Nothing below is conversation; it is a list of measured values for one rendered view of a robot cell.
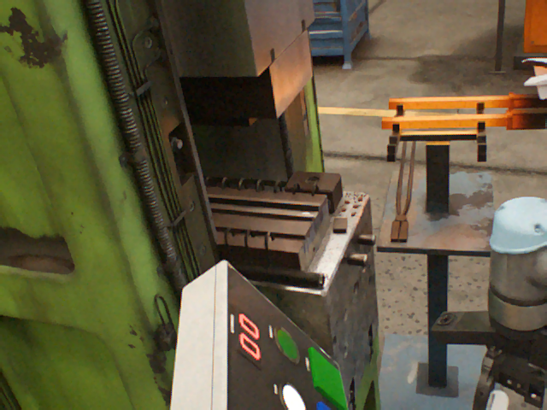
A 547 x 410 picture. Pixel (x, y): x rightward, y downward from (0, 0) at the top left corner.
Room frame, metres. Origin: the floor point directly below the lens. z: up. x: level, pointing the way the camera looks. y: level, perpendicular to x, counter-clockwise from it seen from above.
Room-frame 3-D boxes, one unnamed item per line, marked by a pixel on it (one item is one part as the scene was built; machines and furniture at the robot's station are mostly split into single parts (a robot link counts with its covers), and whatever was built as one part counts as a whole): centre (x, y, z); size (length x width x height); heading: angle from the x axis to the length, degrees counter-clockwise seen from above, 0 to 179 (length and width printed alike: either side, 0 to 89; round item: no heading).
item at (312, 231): (1.13, 0.11, 0.96); 0.42 x 0.20 x 0.09; 64
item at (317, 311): (1.18, 0.10, 0.69); 0.56 x 0.38 x 0.45; 64
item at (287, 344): (0.59, 0.02, 1.09); 0.05 x 0.03 x 0.04; 154
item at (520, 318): (0.54, -0.28, 1.15); 0.08 x 0.08 x 0.05
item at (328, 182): (1.22, -0.10, 0.95); 0.12 x 0.08 x 0.06; 64
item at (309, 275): (1.00, 0.11, 0.93); 0.40 x 0.03 x 0.03; 64
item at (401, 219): (1.53, -0.40, 0.74); 0.60 x 0.04 x 0.01; 161
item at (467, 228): (1.38, -0.46, 0.73); 0.40 x 0.30 x 0.02; 160
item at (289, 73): (1.13, 0.11, 1.32); 0.42 x 0.20 x 0.10; 64
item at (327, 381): (0.59, -0.03, 1.01); 0.07 x 0.05 x 0.07; 179
